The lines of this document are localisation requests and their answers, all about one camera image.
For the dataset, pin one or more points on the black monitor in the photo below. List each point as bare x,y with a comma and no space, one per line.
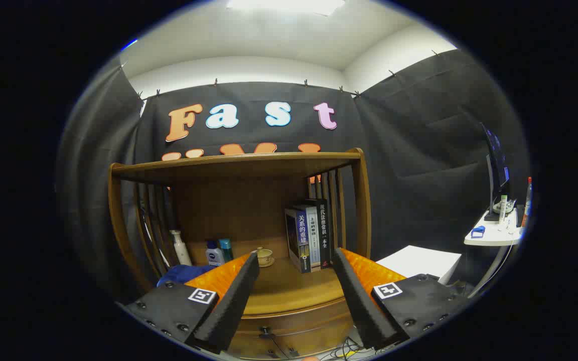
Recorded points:
497,165

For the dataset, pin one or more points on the wooden countertop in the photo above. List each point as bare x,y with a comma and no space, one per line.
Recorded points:
289,286

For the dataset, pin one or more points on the small blue object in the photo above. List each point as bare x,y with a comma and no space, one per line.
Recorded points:
478,231

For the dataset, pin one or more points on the white box cabinet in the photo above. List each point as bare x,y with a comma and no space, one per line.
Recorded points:
419,260

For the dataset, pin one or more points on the white spine book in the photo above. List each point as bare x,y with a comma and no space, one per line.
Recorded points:
313,235

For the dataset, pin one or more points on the white pump bottle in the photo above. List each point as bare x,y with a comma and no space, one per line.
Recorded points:
181,250

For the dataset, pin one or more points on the ceiling light panel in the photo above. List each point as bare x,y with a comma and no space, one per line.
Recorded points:
284,5

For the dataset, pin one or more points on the black spine book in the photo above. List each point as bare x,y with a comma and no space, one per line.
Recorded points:
324,230

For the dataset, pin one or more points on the red-capped bottle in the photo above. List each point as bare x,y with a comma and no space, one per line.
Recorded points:
526,200

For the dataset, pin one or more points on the beige lidded teacup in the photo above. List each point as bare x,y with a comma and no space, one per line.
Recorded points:
264,256

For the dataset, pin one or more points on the blue towel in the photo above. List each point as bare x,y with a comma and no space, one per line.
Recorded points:
183,275

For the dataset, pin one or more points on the teal bottle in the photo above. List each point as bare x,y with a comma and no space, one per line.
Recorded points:
226,248

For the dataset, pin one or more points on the white blue-capped lotion bottle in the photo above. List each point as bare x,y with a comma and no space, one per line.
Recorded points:
213,256

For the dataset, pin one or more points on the white tube bottle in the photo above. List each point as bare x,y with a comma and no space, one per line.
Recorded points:
502,208

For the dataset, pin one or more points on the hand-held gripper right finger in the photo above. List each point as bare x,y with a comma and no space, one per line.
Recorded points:
356,296

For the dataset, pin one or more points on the white desk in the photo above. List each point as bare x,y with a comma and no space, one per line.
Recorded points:
489,234

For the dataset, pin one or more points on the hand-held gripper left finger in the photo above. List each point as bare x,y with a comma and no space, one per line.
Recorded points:
234,301

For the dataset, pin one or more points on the wooden cabinet frame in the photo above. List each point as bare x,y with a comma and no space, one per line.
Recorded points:
364,200

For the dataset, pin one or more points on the wooden drawer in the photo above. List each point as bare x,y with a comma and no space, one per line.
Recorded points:
309,326

